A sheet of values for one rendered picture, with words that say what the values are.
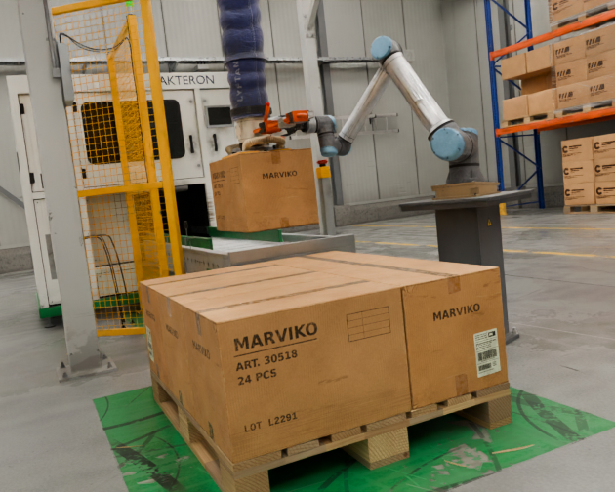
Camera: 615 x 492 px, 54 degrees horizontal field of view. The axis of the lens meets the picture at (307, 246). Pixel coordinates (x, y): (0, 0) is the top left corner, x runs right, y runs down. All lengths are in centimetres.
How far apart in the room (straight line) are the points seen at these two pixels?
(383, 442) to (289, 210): 154
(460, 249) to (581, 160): 790
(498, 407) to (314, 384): 71
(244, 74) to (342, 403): 205
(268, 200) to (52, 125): 124
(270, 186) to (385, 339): 144
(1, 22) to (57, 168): 866
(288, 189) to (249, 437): 167
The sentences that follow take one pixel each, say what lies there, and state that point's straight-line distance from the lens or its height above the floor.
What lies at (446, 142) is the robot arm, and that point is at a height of 102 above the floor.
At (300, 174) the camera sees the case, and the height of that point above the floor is 95.
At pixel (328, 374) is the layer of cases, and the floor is 33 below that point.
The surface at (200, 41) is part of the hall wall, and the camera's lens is 1258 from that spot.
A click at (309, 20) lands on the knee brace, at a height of 254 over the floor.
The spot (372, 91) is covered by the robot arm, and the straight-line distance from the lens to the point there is 335.
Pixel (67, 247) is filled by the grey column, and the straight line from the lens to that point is 354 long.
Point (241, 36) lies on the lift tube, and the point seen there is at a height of 171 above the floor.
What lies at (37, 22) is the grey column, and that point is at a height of 188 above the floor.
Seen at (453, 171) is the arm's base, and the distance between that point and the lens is 313.
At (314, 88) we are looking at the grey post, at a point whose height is 188.
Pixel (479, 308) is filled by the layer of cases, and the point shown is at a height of 42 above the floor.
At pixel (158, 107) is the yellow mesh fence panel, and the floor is 143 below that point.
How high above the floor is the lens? 87
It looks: 5 degrees down
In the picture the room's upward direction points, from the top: 6 degrees counter-clockwise
